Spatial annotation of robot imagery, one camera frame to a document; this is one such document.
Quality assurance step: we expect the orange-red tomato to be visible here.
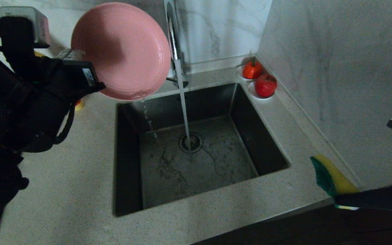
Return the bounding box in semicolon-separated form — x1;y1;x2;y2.
243;59;263;80

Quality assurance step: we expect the round metal drain strainer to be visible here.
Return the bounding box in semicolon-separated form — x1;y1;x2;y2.
178;132;204;154

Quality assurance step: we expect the yellow dish soap bottle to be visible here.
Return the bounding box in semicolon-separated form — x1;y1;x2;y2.
34;50;85;112

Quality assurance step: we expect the red apple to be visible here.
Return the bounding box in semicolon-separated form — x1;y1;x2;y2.
255;74;278;98

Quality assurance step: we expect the pink plate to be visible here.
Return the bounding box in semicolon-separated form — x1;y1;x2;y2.
71;2;172;101

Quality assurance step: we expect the yellow sponge green backing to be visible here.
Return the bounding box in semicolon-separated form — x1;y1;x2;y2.
310;154;360;211

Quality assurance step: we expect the stainless steel sink basin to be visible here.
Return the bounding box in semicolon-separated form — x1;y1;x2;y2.
113;83;290;217

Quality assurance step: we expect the chrome faucet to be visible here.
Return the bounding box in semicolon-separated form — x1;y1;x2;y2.
164;0;190;89

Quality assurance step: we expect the small white saucer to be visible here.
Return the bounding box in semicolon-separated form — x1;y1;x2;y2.
247;82;275;101
236;65;256;82

